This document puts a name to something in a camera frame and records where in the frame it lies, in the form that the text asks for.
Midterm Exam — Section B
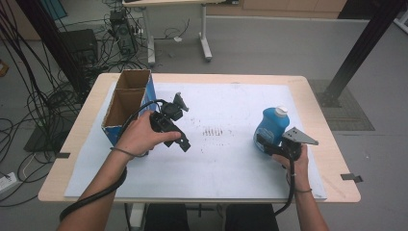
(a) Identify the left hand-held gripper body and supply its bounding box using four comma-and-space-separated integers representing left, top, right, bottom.
149, 91, 191, 133

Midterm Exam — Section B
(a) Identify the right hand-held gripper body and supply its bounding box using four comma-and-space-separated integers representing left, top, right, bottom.
268, 126, 319, 162

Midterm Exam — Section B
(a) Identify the blue plastic bottle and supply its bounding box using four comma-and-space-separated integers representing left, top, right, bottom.
253, 105, 291, 154

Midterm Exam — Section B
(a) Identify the blue cardboard box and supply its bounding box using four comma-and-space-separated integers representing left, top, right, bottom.
101, 68, 158, 156

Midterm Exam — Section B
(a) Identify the person's right hand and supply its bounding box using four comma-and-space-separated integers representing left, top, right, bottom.
271, 143, 312, 193

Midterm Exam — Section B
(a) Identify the person's left hand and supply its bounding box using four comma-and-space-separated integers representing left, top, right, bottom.
115, 110, 182, 158

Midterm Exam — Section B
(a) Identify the white table mat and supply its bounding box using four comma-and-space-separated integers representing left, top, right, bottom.
64, 82, 327, 200

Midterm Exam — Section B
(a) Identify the person's right leg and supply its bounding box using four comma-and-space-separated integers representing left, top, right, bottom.
225, 203, 280, 231

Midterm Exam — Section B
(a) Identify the person's leg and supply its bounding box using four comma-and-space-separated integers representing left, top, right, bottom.
143, 203, 191, 231
225, 203, 280, 231

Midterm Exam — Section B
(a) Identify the person's left leg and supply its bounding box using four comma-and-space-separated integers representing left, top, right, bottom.
143, 203, 191, 231

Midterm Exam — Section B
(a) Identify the white desk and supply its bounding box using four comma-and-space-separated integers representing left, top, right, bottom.
121, 0, 240, 65

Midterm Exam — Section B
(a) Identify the black box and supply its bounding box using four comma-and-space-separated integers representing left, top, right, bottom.
61, 28, 99, 65

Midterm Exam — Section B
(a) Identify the black metal stand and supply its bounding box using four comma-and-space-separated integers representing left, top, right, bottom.
321, 0, 408, 109
15, 0, 90, 94

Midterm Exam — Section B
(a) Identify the black floor plate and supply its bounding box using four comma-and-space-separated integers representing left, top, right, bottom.
23, 118, 75, 153

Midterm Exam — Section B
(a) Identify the teal panel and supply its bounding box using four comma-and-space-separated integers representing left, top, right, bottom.
39, 0, 68, 20

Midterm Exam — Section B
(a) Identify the white power strip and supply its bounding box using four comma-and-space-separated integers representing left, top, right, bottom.
0, 171, 17, 193

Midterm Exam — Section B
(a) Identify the bundle of black floor cables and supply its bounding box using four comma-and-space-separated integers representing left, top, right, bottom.
0, 0, 148, 206

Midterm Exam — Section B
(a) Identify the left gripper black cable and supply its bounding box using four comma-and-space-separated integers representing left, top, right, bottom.
59, 98, 169, 222

